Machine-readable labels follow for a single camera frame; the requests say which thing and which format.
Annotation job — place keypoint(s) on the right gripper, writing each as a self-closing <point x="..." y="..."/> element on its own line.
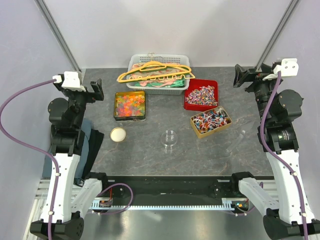
<point x="243" y="75"/>

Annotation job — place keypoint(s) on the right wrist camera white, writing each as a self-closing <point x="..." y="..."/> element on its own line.
<point x="288" y="67"/>

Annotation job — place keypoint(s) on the pink clothes hanger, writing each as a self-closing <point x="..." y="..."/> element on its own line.
<point x="137" y="75"/>

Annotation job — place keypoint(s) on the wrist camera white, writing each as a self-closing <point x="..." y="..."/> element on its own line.
<point x="288" y="67"/>
<point x="69" y="80"/>

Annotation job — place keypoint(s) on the clear plastic scoop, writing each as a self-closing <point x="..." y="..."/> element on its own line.
<point x="243" y="132"/>

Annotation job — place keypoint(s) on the yellow clothes hanger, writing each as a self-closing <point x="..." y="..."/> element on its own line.
<point x="155" y="65"/>

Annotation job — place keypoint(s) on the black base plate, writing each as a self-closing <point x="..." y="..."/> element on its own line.
<point x="171" y="190"/>

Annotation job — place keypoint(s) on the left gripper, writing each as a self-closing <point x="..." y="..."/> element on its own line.
<point x="91" y="98"/>

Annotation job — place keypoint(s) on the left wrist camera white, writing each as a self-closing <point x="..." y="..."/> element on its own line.
<point x="69" y="80"/>

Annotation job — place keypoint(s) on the blue folded cloth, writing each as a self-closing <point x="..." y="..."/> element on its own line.
<point x="86" y="127"/>

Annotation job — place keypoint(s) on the gold gummy candy tin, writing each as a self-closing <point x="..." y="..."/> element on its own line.
<point x="129" y="106"/>

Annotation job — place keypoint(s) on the green cloth in basket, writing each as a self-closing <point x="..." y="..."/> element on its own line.
<point x="158" y="84"/>

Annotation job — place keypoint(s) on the red candy tray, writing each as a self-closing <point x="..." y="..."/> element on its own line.
<point x="201" y="95"/>

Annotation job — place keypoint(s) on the grey cable duct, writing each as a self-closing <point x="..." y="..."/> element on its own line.
<point x="226" y="205"/>

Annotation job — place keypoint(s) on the clear glass bowl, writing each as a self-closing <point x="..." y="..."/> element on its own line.
<point x="168" y="139"/>

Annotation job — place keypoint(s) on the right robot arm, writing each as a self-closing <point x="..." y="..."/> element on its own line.
<point x="289" y="215"/>

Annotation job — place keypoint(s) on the gold lollipop tin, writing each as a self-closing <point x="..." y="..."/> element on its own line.
<point x="210" y="121"/>

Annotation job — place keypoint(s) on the grey plastic basket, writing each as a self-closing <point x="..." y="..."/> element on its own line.
<point x="162" y="58"/>

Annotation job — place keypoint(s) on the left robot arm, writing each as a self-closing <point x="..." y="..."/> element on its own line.
<point x="63" y="216"/>

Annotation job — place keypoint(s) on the white round lid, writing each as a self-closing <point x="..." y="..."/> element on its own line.
<point x="118" y="134"/>

